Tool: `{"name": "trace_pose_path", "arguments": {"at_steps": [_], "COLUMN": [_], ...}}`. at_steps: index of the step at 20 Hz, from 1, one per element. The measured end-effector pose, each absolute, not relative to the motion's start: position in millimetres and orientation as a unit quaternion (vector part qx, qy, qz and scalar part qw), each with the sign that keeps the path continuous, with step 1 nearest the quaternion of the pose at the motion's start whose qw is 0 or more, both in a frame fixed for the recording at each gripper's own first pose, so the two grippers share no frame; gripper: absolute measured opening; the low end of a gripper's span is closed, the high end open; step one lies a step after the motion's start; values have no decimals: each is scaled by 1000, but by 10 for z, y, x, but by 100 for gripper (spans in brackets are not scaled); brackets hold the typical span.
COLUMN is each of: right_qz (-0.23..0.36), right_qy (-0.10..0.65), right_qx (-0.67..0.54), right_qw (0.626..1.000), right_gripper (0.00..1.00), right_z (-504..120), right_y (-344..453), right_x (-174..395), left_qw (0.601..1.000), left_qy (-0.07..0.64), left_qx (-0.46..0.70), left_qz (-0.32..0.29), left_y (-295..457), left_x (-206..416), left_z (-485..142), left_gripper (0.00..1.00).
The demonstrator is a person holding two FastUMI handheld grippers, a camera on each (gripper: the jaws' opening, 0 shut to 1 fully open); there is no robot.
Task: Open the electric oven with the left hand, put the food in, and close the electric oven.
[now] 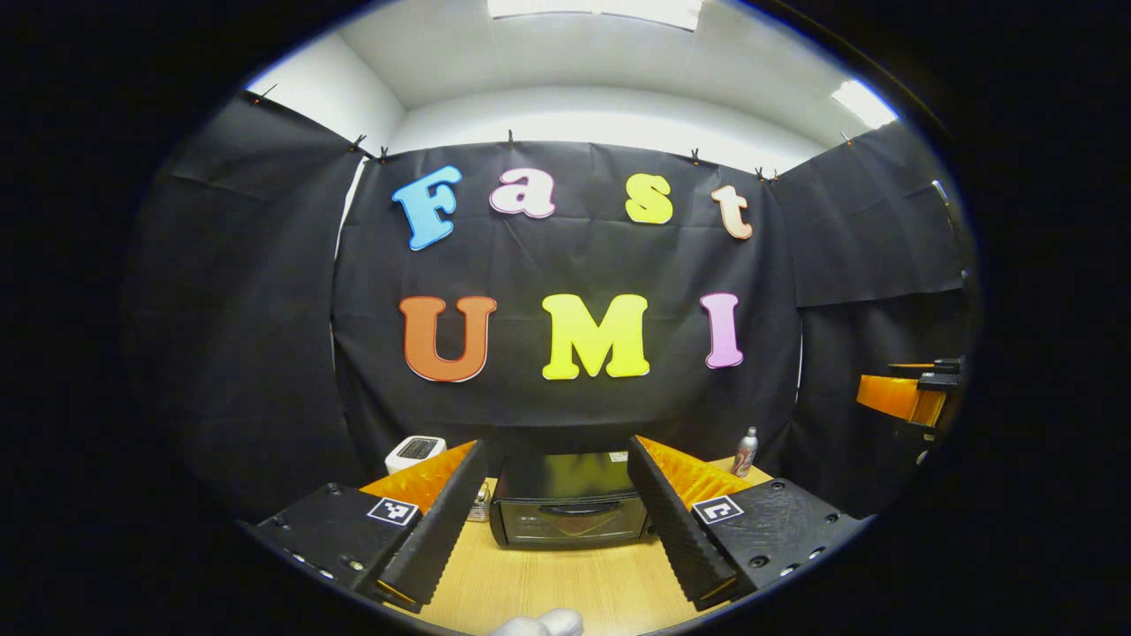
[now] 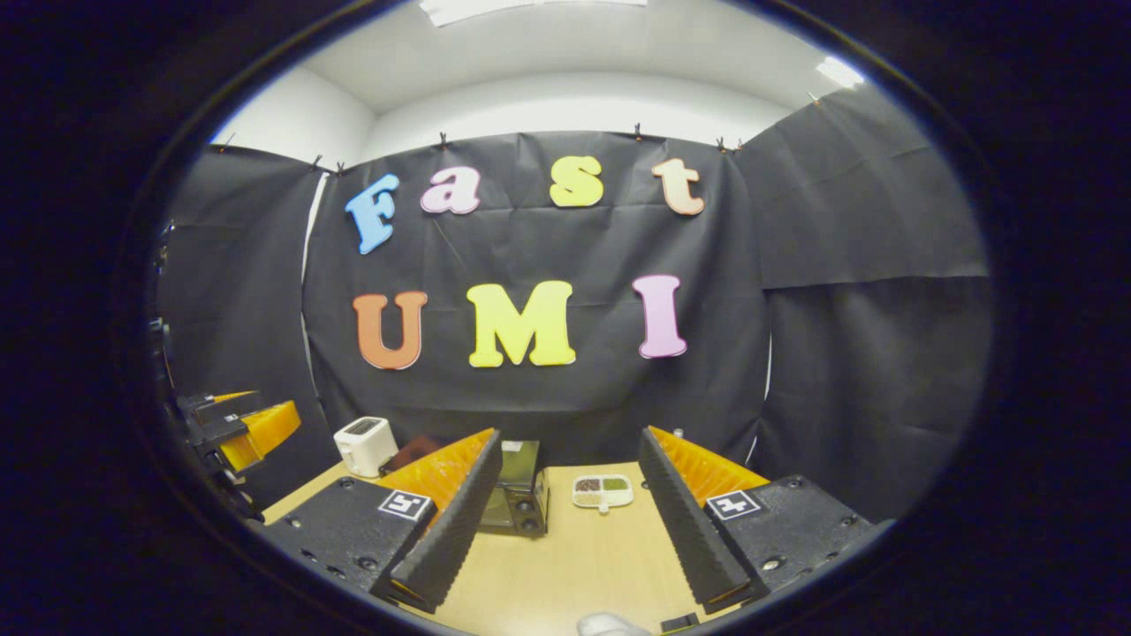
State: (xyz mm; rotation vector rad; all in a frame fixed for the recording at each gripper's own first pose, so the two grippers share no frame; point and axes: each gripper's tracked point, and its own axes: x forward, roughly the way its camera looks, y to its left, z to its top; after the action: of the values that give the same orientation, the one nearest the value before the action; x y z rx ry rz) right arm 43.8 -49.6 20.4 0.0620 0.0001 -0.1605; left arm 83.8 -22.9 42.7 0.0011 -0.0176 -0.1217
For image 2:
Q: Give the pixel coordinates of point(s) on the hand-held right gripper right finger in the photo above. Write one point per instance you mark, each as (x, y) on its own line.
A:
(689, 530)

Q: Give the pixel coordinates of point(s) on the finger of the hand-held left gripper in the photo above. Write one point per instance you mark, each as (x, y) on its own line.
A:
(265, 428)
(225, 405)

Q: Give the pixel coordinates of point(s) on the white divided snack tray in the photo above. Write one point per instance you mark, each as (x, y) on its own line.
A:
(603, 491)

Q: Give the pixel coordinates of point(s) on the small ceiling light panel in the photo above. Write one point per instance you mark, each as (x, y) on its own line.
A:
(839, 72)

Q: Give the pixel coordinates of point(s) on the black electric oven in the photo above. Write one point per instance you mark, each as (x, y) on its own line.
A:
(521, 490)

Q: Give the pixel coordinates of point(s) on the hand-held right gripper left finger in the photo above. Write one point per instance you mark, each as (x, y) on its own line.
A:
(446, 534)

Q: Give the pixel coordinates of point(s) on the white toaster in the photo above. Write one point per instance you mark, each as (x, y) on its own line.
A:
(364, 446)

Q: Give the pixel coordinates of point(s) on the large ceiling light panel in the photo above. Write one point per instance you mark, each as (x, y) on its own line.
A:
(530, 9)

